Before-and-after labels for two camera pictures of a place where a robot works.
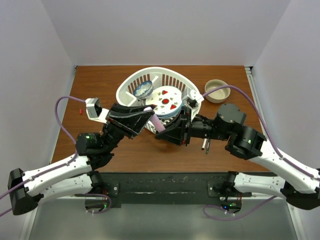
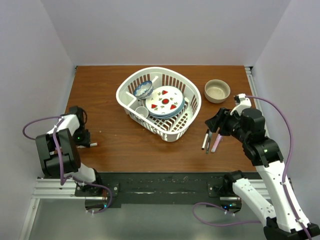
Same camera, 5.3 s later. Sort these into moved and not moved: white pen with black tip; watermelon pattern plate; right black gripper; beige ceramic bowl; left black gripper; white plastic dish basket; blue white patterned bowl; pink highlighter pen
Moved: right black gripper; left black gripper; pink highlighter pen
Not moved: white plastic dish basket; watermelon pattern plate; beige ceramic bowl; blue white patterned bowl; white pen with black tip
